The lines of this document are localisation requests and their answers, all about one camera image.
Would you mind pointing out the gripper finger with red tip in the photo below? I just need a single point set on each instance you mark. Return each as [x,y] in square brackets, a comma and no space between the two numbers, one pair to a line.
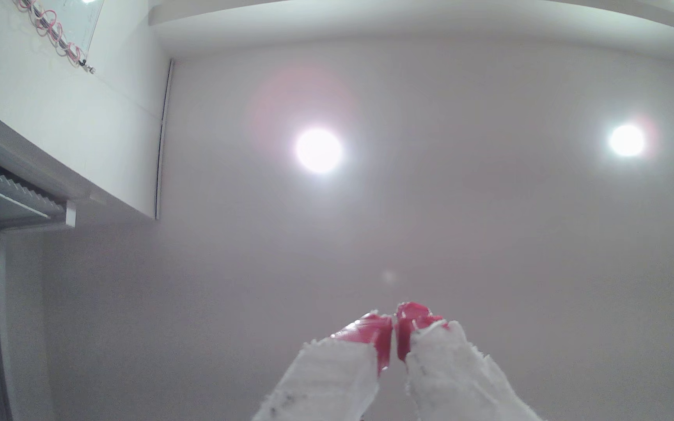
[331,374]
[448,374]

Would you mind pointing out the round ceiling light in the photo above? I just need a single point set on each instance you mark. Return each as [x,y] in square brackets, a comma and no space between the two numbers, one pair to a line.
[319,150]
[627,140]

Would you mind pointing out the grey slatted window blind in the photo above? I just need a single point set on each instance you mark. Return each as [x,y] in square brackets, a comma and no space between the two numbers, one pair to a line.
[9,196]

